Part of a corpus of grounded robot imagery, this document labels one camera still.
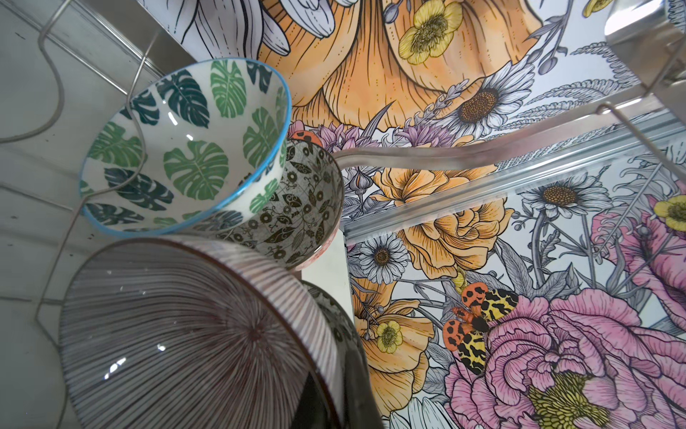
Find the two-tier steel dish rack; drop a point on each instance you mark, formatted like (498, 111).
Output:
(511, 248)

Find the pink ribbed glass bowl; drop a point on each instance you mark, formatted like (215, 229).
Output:
(182, 332)

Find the black white floral bowl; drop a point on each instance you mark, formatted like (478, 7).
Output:
(302, 216)
(341, 326)

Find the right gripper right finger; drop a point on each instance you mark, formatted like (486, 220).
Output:
(360, 406)

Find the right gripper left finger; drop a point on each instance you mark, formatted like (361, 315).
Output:
(319, 403)

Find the green leaf pattern bowl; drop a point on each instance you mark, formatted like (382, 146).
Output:
(199, 152)

